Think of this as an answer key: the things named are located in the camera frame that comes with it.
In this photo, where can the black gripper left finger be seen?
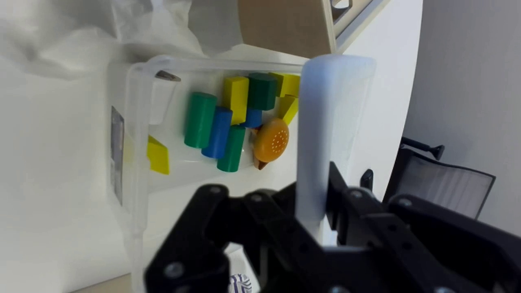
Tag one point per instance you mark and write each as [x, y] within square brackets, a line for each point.
[196, 244]

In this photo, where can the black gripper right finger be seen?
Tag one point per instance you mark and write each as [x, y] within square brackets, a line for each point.
[412, 244]

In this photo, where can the clear plastic tote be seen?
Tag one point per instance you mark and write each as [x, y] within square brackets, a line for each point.
[135, 163]

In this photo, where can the yellow wedge block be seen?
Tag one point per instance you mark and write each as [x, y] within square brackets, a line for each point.
[158, 157]

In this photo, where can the short green cylinder block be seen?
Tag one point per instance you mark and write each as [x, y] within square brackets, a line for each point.
[232, 148]

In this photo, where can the blue cylinder block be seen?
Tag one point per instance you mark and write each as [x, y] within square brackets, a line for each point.
[219, 132]

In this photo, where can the long green cylinder block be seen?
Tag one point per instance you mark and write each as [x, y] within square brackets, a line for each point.
[199, 121]

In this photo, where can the orange dotted disc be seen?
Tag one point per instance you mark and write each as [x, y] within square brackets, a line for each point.
[271, 140]

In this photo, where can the small blue block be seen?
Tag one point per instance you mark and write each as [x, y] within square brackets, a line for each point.
[253, 117]

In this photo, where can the tall yellow rectangular block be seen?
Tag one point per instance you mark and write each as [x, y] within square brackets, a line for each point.
[235, 98]

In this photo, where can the yellow triangular block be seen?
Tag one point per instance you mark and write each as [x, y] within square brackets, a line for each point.
[287, 109]

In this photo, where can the dark green block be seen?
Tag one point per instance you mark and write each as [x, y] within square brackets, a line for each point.
[262, 91]

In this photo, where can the yellow square block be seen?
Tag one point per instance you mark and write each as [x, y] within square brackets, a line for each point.
[290, 85]

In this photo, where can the crumpled clear plastic bag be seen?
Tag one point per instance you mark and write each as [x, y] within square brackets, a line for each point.
[108, 26]

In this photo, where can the wooden shape sorter box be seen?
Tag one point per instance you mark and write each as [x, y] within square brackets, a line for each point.
[293, 25]

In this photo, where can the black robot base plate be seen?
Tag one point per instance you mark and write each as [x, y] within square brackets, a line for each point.
[440, 181]

